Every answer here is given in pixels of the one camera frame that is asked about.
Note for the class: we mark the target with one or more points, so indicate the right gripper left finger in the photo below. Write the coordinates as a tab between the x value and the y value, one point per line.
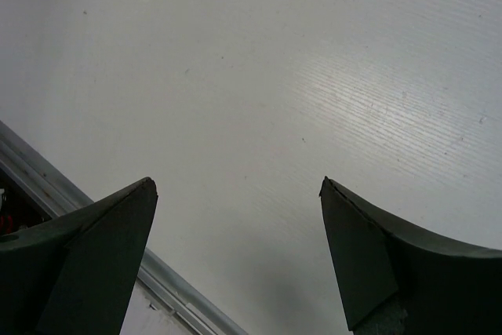
75	274

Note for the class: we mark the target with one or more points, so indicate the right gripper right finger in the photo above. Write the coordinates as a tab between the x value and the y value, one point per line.
395	277

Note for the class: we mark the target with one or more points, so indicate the aluminium table edge rail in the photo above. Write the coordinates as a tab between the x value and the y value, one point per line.
53	194

